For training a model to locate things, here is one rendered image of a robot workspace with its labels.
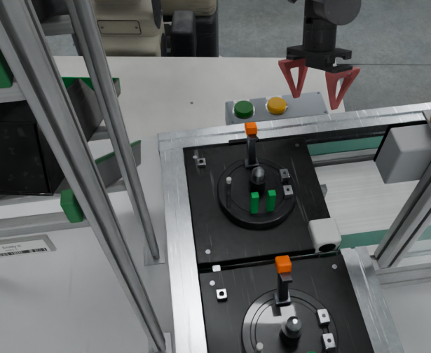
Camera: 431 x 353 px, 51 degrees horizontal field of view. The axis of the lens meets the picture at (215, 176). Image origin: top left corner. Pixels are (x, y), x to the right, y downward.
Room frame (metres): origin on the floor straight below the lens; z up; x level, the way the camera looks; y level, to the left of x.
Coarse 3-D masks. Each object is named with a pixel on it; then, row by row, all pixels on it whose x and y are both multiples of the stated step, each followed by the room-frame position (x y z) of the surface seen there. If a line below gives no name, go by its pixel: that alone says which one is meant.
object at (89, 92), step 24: (72, 96) 0.33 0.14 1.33; (0, 120) 0.26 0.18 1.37; (24, 120) 0.38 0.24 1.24; (96, 120) 0.37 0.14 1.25; (0, 144) 0.25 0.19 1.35; (24, 144) 0.25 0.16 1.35; (48, 144) 0.26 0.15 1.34; (0, 168) 0.24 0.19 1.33; (24, 168) 0.24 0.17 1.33; (48, 168) 0.24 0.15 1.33; (0, 192) 0.23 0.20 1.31; (24, 192) 0.23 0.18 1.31; (48, 192) 0.23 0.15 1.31
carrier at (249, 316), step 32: (224, 288) 0.26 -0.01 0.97; (256, 288) 0.26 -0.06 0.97; (288, 288) 0.25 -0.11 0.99; (320, 288) 0.26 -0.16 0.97; (352, 288) 0.25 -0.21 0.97; (224, 320) 0.21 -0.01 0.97; (256, 320) 0.20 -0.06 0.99; (288, 320) 0.18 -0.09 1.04; (320, 320) 0.19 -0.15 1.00; (352, 320) 0.20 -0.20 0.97; (224, 352) 0.16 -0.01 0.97; (256, 352) 0.14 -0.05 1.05; (288, 352) 0.16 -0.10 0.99; (320, 352) 0.15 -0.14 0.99; (352, 352) 0.16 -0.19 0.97
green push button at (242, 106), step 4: (236, 104) 0.66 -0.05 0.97; (240, 104) 0.66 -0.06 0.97; (244, 104) 0.66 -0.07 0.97; (248, 104) 0.66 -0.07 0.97; (252, 104) 0.66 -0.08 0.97; (236, 108) 0.65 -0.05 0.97; (240, 108) 0.65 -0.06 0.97; (244, 108) 0.65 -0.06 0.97; (248, 108) 0.65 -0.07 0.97; (252, 108) 0.65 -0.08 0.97; (236, 112) 0.64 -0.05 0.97; (240, 112) 0.63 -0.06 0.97; (244, 112) 0.63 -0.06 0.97; (248, 112) 0.63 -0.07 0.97; (252, 112) 0.64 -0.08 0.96; (240, 116) 0.63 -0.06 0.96; (244, 116) 0.63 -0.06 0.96
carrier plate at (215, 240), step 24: (240, 144) 0.55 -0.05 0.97; (264, 144) 0.55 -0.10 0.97; (288, 144) 0.55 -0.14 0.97; (192, 168) 0.50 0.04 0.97; (216, 168) 0.49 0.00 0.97; (288, 168) 0.49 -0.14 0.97; (312, 168) 0.49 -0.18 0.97; (192, 192) 0.44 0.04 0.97; (216, 192) 0.44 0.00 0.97; (312, 192) 0.44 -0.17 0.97; (192, 216) 0.39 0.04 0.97; (216, 216) 0.39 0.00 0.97; (288, 216) 0.39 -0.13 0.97; (312, 216) 0.38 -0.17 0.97; (216, 240) 0.34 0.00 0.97; (240, 240) 0.34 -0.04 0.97; (264, 240) 0.34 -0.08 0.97; (288, 240) 0.34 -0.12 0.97; (216, 264) 0.31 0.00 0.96
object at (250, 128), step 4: (248, 124) 0.51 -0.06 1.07; (252, 124) 0.51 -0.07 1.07; (248, 128) 0.50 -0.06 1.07; (252, 128) 0.50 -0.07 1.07; (256, 128) 0.50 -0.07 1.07; (248, 132) 0.50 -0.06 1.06; (252, 132) 0.50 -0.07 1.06; (256, 132) 0.50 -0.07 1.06; (248, 136) 0.49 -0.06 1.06; (252, 136) 0.49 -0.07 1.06; (256, 136) 0.49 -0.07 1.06; (248, 140) 0.50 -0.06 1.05; (252, 140) 0.48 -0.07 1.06; (256, 140) 0.48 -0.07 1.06; (248, 144) 0.49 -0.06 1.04; (252, 144) 0.49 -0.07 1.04; (248, 148) 0.49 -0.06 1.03; (252, 148) 0.49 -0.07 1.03; (248, 152) 0.49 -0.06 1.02; (252, 152) 0.49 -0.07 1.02; (248, 156) 0.49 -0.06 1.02; (252, 156) 0.49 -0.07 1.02; (248, 160) 0.48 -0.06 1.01; (252, 160) 0.48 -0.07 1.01
